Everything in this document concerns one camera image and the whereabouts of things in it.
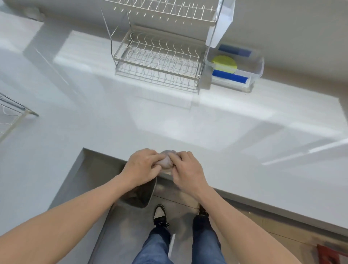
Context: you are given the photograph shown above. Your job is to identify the person's right hand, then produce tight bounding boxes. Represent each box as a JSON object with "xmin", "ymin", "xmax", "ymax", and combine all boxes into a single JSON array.
[{"xmin": 167, "ymin": 151, "xmax": 210, "ymax": 201}]

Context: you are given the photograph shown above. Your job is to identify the person's left hand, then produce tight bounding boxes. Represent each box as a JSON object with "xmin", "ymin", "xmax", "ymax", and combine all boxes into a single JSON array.
[{"xmin": 119, "ymin": 148, "xmax": 167, "ymax": 192}]

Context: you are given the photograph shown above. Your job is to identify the grey cloth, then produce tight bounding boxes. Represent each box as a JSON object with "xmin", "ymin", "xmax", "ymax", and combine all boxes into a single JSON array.
[{"xmin": 152, "ymin": 150, "xmax": 179, "ymax": 175}]

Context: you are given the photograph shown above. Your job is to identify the person's right forearm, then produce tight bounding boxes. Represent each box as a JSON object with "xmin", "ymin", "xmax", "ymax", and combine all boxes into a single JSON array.
[{"xmin": 195, "ymin": 185, "xmax": 303, "ymax": 264}]

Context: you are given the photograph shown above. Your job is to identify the person's left forearm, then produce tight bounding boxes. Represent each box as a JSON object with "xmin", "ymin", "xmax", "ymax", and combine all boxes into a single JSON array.
[{"xmin": 0, "ymin": 174, "xmax": 129, "ymax": 264}]

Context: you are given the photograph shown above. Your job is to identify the grey waste bin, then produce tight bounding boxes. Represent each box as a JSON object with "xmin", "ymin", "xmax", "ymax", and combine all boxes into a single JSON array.
[{"xmin": 117, "ymin": 177, "xmax": 158, "ymax": 209}]

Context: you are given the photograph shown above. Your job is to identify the person's left black white shoe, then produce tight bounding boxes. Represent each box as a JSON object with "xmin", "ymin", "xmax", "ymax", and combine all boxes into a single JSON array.
[{"xmin": 153, "ymin": 205, "xmax": 171, "ymax": 229}]

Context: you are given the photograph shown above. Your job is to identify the person's right jeans leg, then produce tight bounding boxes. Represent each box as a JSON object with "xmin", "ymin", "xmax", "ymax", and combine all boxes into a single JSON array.
[{"xmin": 191, "ymin": 215, "xmax": 228, "ymax": 264}]

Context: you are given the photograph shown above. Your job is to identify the person's jeans leg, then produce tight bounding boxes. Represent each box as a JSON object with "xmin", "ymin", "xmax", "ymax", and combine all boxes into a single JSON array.
[
  {"xmin": 132, "ymin": 226, "xmax": 175, "ymax": 264},
  {"xmin": 191, "ymin": 215, "xmax": 228, "ymax": 264}
]

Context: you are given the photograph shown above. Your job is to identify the person's left jeans leg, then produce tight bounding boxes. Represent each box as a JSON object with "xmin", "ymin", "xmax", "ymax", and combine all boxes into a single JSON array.
[{"xmin": 132, "ymin": 226, "xmax": 175, "ymax": 264}]

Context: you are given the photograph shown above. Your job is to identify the blue scouring pad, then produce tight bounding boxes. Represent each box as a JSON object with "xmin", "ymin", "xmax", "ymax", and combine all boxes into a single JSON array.
[
  {"xmin": 218, "ymin": 44, "xmax": 252, "ymax": 58},
  {"xmin": 212, "ymin": 69, "xmax": 249, "ymax": 84}
]

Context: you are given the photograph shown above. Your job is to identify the yellow round sponge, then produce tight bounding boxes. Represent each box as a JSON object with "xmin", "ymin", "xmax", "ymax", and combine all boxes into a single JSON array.
[{"xmin": 211, "ymin": 55, "xmax": 238, "ymax": 74}]

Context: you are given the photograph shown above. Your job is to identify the two-tier metal dish rack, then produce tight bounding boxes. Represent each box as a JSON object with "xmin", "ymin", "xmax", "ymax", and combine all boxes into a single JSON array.
[{"xmin": 101, "ymin": 0, "xmax": 226, "ymax": 95}]

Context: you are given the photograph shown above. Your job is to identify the clear plastic storage box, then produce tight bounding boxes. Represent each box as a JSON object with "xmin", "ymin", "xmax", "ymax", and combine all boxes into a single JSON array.
[{"xmin": 205, "ymin": 44, "xmax": 265, "ymax": 92}]

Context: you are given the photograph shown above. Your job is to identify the white plastic cutlery holder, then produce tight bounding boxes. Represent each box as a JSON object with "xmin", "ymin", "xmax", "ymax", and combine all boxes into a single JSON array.
[{"xmin": 205, "ymin": 0, "xmax": 236, "ymax": 48}]

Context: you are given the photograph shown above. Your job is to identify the red object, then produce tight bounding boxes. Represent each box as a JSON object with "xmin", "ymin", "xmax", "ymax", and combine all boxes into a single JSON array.
[{"xmin": 316, "ymin": 243, "xmax": 348, "ymax": 264}]

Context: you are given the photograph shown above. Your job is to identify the metal wire rack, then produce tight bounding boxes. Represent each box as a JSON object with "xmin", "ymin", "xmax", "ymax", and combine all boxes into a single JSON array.
[{"xmin": 0, "ymin": 92, "xmax": 39, "ymax": 144}]

